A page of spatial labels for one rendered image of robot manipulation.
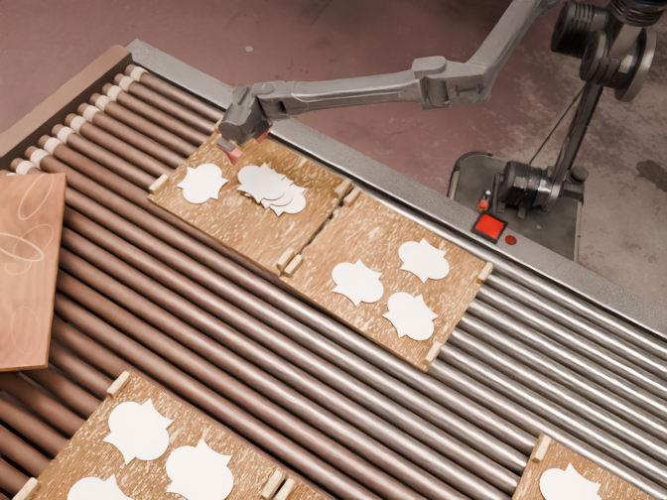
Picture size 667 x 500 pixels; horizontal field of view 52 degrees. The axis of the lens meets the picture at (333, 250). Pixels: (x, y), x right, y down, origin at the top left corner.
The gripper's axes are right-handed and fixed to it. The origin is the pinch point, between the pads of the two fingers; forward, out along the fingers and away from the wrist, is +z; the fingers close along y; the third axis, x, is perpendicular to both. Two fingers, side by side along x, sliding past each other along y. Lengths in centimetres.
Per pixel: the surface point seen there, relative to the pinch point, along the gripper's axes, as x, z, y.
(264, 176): -4.8, 7.6, 1.6
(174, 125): 28.3, 12.4, 2.8
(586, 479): -107, 8, -19
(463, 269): -60, 10, 11
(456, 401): -76, 11, -19
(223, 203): -1.2, 10.3, -10.6
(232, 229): -8.2, 10.2, -15.4
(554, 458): -100, 9, -19
